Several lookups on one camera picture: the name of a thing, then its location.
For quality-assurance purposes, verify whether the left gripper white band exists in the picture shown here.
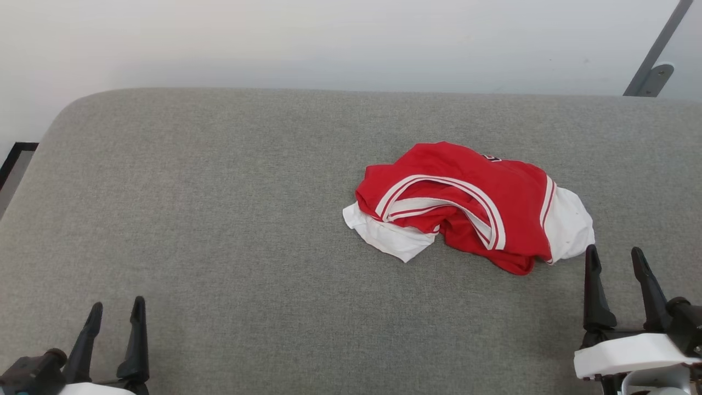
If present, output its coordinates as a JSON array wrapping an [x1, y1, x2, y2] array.
[[0, 296, 150, 395]]

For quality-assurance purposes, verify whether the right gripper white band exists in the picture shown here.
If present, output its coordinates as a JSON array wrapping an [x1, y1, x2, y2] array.
[[574, 245, 702, 395]]

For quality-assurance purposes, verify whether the red and white garment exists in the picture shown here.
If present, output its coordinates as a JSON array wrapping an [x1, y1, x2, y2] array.
[[343, 141, 596, 276]]

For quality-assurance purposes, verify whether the grey fabric sofa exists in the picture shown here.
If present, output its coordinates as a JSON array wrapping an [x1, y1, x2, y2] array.
[[0, 88, 702, 395]]

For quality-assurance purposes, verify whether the black frame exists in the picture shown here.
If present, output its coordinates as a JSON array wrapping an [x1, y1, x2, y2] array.
[[0, 142, 39, 190]]

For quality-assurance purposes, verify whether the grey metal bracket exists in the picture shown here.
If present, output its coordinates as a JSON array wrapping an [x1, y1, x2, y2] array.
[[636, 63, 675, 98]]

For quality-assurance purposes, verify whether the grey slanted metal post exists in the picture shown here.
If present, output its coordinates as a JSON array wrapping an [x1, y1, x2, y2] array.
[[624, 0, 694, 98]]

